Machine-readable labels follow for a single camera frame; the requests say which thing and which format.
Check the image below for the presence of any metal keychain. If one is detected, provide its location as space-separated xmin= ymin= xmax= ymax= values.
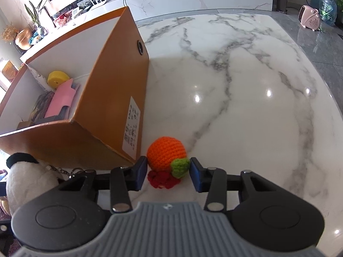
xmin=47 ymin=164 xmax=87 ymax=180

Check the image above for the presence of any orange cardboard box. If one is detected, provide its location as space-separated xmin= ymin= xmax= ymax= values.
xmin=0 ymin=7 xmax=150 ymax=166

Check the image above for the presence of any pink leather key pouch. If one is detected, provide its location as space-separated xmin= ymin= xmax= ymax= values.
xmin=44 ymin=78 xmax=81 ymax=119

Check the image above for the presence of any illustrated card box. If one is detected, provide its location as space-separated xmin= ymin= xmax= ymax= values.
xmin=28 ymin=91 xmax=56 ymax=125

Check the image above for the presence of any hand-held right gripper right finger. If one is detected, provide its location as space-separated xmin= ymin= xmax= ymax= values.
xmin=189 ymin=157 xmax=272 ymax=212

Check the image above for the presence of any crochet orange with flower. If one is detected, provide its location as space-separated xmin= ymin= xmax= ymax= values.
xmin=146 ymin=136 xmax=190 ymax=191

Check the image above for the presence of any round orange vase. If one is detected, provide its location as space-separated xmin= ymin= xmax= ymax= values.
xmin=14 ymin=28 xmax=34 ymax=50

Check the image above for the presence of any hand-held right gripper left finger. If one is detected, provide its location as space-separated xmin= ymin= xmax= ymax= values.
xmin=57 ymin=155 xmax=149 ymax=214

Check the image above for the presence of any yellow round tape measure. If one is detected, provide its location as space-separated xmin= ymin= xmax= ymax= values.
xmin=47 ymin=71 xmax=71 ymax=89

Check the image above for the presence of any orange snack box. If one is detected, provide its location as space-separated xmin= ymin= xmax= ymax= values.
xmin=1 ymin=58 xmax=19 ymax=80

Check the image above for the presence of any panda plush toy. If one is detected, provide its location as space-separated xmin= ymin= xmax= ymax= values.
xmin=5 ymin=152 xmax=58 ymax=216

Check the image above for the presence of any leafy plant in vase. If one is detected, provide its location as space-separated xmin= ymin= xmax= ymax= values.
xmin=24 ymin=0 xmax=50 ymax=37

